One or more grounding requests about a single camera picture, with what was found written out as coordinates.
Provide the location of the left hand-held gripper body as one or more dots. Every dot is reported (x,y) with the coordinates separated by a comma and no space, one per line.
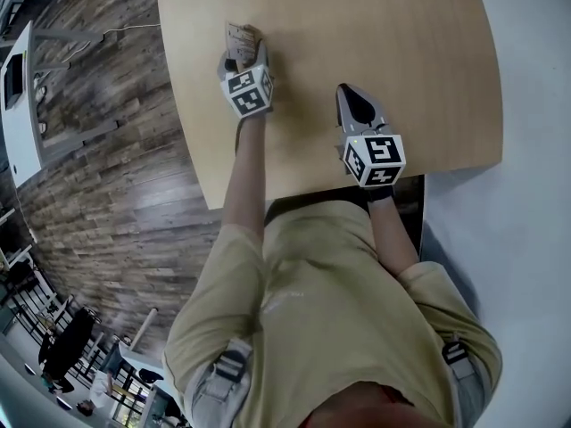
(250,92)

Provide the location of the grey metal desk leg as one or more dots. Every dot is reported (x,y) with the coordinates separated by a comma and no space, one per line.
(62,58)
(67,35)
(89,134)

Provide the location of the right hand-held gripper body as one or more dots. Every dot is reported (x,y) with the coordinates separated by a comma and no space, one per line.
(379,156)

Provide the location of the white table leg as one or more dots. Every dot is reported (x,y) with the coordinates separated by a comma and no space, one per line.
(146,328)

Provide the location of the person's khaki t-shirt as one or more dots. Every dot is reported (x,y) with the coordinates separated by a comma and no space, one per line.
(334,306)

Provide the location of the person's left forearm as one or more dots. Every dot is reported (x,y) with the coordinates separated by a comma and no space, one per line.
(245,172)

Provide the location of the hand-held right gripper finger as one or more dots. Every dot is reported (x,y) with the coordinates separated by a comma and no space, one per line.
(374,112)
(343,109)

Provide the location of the person's right forearm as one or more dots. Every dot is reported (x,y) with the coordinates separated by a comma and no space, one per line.
(392,239)

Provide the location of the beige printed card stand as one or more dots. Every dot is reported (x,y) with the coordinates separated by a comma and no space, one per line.
(240,40)

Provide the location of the white desk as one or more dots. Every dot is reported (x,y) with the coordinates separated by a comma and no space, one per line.
(22,141)

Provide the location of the black metal rack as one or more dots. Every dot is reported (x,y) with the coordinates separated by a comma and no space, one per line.
(27,283)

